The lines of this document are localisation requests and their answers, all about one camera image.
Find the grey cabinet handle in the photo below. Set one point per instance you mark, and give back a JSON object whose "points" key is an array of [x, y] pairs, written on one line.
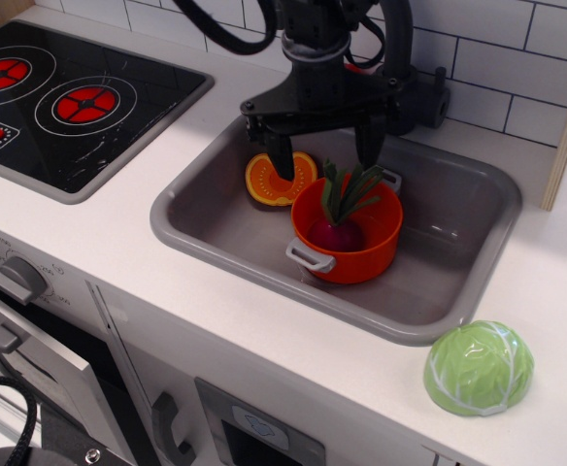
{"points": [[163, 412]]}

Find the grey toy sink basin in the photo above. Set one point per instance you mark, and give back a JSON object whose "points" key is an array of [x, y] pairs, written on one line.
{"points": [[458, 215]]}

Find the orange toy pot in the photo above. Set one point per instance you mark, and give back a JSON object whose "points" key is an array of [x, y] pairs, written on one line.
{"points": [[355, 252]]}

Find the black toy stovetop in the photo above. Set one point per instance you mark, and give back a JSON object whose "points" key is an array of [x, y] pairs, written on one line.
{"points": [[74, 112]]}

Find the toy oven door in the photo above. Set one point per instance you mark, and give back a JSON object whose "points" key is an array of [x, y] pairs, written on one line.
{"points": [[60, 376]]}

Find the orange toy pumpkin slice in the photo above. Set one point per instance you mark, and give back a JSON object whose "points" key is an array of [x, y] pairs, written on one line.
{"points": [[265, 185]]}

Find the grey dishwasher panel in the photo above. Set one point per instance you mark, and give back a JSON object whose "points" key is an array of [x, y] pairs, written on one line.
{"points": [[244, 435]]}

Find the dark grey toy faucet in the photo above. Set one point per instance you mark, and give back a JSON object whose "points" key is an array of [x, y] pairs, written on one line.
{"points": [[418, 103]]}

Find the red toy strawberry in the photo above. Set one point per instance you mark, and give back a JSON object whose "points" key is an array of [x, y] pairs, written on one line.
{"points": [[366, 71]]}

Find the purple toy beet with greens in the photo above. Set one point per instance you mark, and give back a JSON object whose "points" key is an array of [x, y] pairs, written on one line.
{"points": [[343, 195]]}

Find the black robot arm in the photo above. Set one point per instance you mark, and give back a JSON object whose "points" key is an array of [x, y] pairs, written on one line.
{"points": [[318, 31]]}

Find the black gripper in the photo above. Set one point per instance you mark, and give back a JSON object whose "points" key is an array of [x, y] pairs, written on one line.
{"points": [[317, 97]]}

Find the grey oven knob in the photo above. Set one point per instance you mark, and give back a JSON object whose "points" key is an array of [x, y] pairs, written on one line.
{"points": [[21, 280]]}

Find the green toy cabbage half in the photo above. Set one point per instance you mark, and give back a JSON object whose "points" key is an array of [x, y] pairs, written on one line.
{"points": [[479, 369]]}

